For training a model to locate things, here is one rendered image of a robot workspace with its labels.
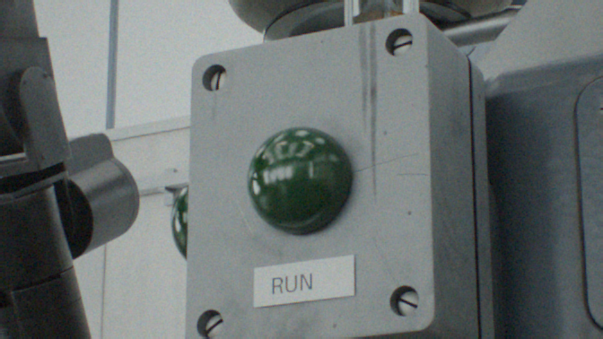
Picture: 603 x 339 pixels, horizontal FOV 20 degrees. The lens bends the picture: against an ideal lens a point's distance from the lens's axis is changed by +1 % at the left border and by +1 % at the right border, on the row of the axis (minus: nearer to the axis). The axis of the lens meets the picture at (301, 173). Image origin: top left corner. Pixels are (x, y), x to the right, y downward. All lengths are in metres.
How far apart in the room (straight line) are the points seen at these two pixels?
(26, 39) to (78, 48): 6.47
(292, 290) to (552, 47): 0.22
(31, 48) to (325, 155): 0.52
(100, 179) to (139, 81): 6.17
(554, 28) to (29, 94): 0.38
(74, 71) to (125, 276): 1.02
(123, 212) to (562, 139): 0.56
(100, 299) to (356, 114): 6.49
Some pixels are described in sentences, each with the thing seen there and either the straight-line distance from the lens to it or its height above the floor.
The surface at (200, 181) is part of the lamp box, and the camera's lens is 0.47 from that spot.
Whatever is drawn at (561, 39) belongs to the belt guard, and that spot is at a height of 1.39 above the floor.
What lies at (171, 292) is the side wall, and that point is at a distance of 6.76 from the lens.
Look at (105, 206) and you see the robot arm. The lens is 1.00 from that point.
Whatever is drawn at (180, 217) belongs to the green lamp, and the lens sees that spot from 0.48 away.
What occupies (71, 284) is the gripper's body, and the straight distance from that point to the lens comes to 0.96.
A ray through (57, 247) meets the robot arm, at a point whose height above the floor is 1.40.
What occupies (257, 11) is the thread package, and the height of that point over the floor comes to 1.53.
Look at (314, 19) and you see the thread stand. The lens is 0.90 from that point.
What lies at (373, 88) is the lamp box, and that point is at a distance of 0.46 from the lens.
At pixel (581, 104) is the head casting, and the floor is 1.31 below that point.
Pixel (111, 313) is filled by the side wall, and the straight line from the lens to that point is 6.89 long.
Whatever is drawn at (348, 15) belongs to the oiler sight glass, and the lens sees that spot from 0.56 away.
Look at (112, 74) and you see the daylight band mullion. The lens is 7.23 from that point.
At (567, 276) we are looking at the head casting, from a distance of 0.48.
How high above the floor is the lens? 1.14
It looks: 19 degrees up
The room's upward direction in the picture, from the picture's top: straight up
